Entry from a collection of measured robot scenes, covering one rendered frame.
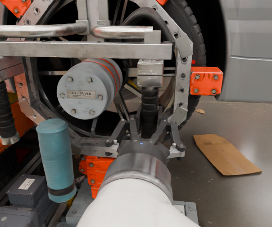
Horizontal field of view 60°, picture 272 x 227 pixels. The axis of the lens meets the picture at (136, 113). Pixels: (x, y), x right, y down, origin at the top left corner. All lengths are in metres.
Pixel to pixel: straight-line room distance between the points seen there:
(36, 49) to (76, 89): 0.12
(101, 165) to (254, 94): 0.59
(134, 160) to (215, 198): 1.33
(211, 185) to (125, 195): 1.47
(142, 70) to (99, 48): 0.10
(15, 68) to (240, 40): 0.66
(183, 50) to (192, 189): 1.11
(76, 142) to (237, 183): 1.20
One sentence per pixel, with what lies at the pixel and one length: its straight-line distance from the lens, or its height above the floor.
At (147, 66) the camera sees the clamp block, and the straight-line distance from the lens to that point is 0.46.
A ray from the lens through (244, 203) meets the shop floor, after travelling 1.62.
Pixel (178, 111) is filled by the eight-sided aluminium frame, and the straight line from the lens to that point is 0.72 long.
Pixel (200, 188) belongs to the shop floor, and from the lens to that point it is 1.64.
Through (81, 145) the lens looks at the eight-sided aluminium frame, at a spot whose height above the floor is 0.62.
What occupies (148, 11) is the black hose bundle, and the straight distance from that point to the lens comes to 0.54.
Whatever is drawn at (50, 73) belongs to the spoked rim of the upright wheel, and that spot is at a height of 0.84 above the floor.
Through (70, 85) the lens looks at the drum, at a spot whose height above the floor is 0.88.
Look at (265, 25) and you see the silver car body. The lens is 0.87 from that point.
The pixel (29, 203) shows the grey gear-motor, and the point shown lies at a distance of 1.01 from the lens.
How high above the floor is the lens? 1.04
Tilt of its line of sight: 23 degrees down
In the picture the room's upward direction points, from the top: straight up
